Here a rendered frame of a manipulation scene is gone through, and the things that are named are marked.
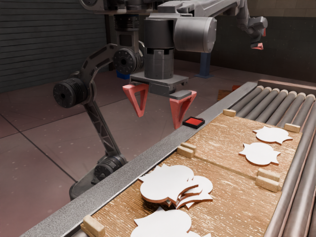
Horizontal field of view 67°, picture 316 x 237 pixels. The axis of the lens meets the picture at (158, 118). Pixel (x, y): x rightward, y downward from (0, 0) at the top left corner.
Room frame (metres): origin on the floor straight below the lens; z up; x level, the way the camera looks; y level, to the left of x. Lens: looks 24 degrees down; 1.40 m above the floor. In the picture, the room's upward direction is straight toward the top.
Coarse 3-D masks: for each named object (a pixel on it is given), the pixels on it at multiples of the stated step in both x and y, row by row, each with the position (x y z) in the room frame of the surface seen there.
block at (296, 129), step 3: (285, 126) 0.89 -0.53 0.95; (288, 126) 0.89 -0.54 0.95; (291, 126) 0.88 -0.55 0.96; (294, 126) 0.88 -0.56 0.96; (297, 126) 0.87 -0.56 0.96; (285, 129) 0.89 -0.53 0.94; (288, 129) 0.89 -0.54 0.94; (291, 129) 0.88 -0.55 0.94; (294, 129) 0.87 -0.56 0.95; (297, 129) 0.87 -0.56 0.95; (297, 132) 0.87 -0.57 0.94
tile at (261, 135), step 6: (264, 126) 0.90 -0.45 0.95; (258, 132) 0.85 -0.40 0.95; (264, 132) 0.85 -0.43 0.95; (270, 132) 0.85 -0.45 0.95; (276, 132) 0.85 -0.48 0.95; (282, 132) 0.85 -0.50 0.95; (258, 138) 0.81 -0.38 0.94; (264, 138) 0.80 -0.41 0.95; (270, 138) 0.80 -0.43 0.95; (276, 138) 0.80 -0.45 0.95; (282, 138) 0.80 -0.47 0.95; (288, 138) 0.80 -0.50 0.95
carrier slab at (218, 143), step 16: (208, 128) 0.91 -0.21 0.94; (224, 128) 0.91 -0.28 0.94; (240, 128) 0.91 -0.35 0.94; (256, 128) 0.91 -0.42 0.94; (192, 144) 0.78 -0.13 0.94; (208, 144) 0.78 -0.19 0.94; (224, 144) 0.78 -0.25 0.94; (240, 144) 0.78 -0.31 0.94; (272, 144) 0.78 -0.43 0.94; (288, 144) 0.78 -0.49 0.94; (208, 160) 0.67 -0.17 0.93; (224, 160) 0.67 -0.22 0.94; (240, 160) 0.67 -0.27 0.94; (288, 160) 0.67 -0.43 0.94; (256, 176) 0.59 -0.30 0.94
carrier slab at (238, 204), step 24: (192, 168) 0.63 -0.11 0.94; (216, 168) 0.63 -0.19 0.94; (216, 192) 0.52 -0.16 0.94; (240, 192) 0.52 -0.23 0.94; (264, 192) 0.52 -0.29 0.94; (96, 216) 0.43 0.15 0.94; (120, 216) 0.43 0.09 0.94; (144, 216) 0.43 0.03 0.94; (192, 216) 0.43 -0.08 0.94; (216, 216) 0.43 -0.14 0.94; (240, 216) 0.43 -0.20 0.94; (264, 216) 0.43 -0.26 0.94
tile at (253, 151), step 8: (248, 144) 0.76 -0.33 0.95; (256, 144) 0.76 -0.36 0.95; (264, 144) 0.76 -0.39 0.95; (240, 152) 0.70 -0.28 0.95; (248, 152) 0.70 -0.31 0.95; (256, 152) 0.70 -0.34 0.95; (264, 152) 0.70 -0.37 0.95; (272, 152) 0.70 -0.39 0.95; (280, 152) 0.70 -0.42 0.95; (248, 160) 0.66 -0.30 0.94; (256, 160) 0.66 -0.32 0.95; (264, 160) 0.66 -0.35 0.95; (272, 160) 0.66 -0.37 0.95
